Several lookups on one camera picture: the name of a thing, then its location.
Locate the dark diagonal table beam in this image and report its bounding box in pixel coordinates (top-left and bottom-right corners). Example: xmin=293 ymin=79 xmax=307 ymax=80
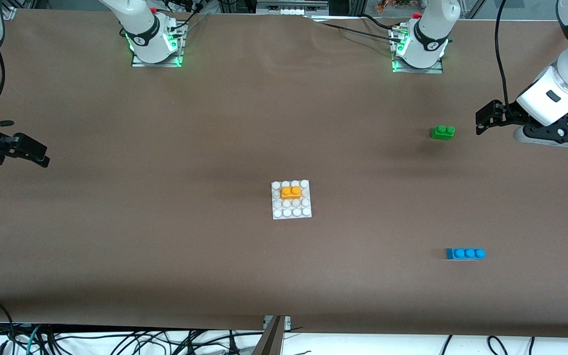
xmin=250 ymin=316 xmax=285 ymax=355

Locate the metal table edge bracket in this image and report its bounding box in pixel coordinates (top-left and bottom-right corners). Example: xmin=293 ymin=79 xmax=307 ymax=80
xmin=263 ymin=316 xmax=292 ymax=330

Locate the white power strip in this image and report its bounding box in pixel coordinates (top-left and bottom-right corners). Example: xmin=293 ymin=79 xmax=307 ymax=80
xmin=257 ymin=0 xmax=329 ymax=15

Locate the green two-stud block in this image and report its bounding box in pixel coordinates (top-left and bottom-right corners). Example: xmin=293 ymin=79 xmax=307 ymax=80
xmin=430 ymin=125 xmax=456 ymax=141

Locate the teal floor cable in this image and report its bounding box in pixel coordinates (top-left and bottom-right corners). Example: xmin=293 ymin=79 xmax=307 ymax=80
xmin=24 ymin=324 xmax=43 ymax=355

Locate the brown table cover sheet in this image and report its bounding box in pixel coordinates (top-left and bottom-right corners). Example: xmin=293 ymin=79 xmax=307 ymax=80
xmin=0 ymin=9 xmax=568 ymax=341

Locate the blue three-stud block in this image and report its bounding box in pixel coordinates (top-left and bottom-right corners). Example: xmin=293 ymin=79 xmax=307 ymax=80
xmin=446 ymin=248 xmax=487 ymax=260

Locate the white studded base plate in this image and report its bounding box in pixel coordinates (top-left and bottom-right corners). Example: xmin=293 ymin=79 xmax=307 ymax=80
xmin=271 ymin=179 xmax=313 ymax=220

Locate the black floor cable tangle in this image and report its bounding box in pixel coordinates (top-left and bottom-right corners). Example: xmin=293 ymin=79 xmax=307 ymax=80
xmin=0 ymin=323 xmax=265 ymax=355

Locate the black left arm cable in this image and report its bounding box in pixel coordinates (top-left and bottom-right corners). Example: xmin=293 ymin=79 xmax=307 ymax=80
xmin=494 ymin=0 xmax=514 ymax=104

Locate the black base cable bundle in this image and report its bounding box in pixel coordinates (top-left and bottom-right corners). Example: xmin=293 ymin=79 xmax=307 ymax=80
xmin=158 ymin=0 xmax=209 ymax=31

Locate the black cable on sheet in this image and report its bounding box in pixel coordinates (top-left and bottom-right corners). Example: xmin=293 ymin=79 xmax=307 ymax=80
xmin=309 ymin=14 xmax=405 ymax=39

